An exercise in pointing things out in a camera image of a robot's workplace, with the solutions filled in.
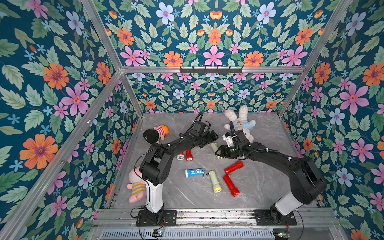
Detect blue flashlight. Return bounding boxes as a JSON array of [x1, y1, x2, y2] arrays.
[[185, 168, 206, 178]]

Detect red flashlight white rim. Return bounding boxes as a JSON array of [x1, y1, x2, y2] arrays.
[[177, 152, 185, 161]]

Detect white vent grille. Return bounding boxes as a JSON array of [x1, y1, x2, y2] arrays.
[[101, 229, 275, 240]]

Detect white bunny plush blue shirt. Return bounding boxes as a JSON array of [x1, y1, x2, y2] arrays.
[[224, 106, 256, 143]]

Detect pink pig plush striped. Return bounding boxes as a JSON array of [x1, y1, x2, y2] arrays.
[[127, 168, 147, 203]]

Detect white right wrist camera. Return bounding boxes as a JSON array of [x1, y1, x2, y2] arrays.
[[223, 135, 235, 148]]

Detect black-haired striped plush doll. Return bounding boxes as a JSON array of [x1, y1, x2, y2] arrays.
[[143, 125, 169, 144]]

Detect black hook rail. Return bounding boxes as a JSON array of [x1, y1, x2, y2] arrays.
[[179, 66, 243, 75]]

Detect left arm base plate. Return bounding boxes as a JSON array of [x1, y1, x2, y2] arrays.
[[136, 210, 178, 227]]

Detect pale green flashlight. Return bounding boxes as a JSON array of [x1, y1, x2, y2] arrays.
[[208, 170, 222, 193], [211, 142, 223, 160]]

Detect aluminium frame corner post left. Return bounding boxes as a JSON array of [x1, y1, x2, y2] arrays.
[[82, 0, 143, 119]]

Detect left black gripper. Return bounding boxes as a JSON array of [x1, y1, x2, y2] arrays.
[[196, 130, 220, 149]]

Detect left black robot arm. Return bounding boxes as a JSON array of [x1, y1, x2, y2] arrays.
[[140, 131, 219, 214]]

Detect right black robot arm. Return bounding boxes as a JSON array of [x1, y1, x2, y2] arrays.
[[215, 142, 326, 221]]

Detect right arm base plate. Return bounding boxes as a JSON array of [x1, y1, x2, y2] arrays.
[[253, 210, 297, 226]]

